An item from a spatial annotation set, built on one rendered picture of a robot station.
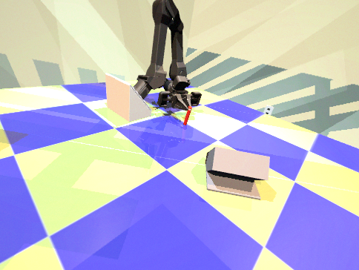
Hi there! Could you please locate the grey sloped panel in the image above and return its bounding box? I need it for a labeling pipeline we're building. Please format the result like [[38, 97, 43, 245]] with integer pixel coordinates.
[[205, 147, 270, 200]]

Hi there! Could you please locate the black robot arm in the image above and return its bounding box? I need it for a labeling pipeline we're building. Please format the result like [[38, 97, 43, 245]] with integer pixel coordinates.
[[133, 0, 191, 99]]

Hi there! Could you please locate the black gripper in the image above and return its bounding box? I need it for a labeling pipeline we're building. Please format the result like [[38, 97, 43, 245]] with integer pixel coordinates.
[[157, 87, 202, 111]]

